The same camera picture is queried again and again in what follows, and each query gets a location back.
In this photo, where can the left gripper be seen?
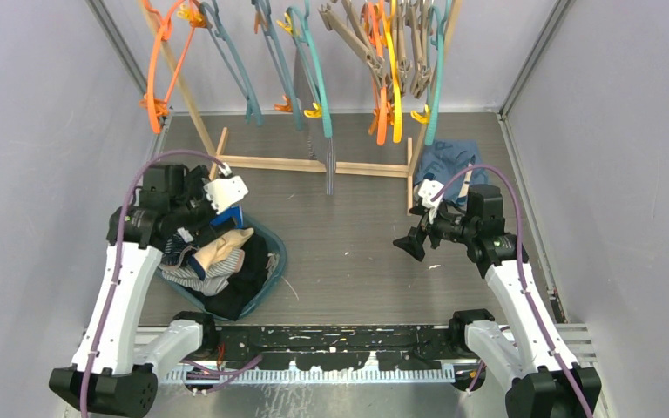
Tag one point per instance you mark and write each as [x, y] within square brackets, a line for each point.
[202, 230]

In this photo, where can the white slotted cable duct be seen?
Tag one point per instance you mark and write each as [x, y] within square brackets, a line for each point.
[368, 375]

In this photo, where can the black garment in basket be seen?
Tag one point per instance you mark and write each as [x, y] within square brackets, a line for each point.
[243, 286]

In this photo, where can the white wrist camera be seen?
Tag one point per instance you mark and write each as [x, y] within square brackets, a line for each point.
[428, 193]
[226, 190]

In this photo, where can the beige wooden hangers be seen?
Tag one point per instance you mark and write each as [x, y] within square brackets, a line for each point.
[396, 40]

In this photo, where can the wooden hanger rack frame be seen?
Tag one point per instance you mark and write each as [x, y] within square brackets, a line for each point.
[158, 103]

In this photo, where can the striped navy shorts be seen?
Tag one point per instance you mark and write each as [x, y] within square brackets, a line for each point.
[177, 252]

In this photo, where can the yellow hanging hanger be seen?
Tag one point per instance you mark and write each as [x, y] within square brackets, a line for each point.
[394, 105]

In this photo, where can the teal laundry basket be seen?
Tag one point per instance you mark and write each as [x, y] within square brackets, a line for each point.
[276, 248]

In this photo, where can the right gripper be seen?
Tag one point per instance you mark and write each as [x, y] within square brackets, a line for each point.
[414, 242]

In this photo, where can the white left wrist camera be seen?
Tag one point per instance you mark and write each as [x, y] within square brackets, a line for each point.
[226, 190]

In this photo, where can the grey striped hanging underwear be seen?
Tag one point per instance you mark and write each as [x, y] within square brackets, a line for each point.
[318, 123]

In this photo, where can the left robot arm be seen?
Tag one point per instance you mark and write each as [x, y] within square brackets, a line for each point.
[108, 375]

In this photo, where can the blue underwear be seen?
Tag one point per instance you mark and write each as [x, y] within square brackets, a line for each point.
[232, 217]

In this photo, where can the beige underwear with navy trim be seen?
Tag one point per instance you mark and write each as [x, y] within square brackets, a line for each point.
[221, 248]

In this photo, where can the grey striped garment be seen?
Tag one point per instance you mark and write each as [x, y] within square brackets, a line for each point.
[208, 282]

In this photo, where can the orange hanging hanger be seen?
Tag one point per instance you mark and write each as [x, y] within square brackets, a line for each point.
[372, 27]

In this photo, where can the slate blue clip hanger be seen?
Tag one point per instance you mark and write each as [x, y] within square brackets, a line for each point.
[232, 59]

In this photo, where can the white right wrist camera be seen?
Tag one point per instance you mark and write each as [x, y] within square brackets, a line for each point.
[428, 193]

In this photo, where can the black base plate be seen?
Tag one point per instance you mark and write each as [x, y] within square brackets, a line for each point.
[335, 348]

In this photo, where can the right teal hanger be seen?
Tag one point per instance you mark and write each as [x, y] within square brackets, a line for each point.
[433, 25]

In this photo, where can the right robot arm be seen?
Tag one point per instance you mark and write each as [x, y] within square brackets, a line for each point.
[525, 367]

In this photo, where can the blue patterned cloth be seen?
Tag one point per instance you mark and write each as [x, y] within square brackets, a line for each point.
[442, 160]

